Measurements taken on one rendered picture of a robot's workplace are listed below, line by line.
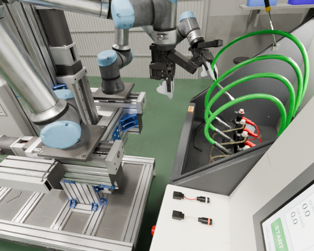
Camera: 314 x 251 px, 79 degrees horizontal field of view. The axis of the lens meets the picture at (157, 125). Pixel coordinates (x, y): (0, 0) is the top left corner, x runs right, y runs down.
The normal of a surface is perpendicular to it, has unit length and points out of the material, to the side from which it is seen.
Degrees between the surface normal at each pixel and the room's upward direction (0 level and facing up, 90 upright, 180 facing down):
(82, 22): 90
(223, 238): 0
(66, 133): 97
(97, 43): 90
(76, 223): 0
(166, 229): 0
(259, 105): 90
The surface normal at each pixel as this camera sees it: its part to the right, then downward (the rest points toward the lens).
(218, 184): -0.26, 0.59
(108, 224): -0.05, -0.80
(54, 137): 0.41, 0.63
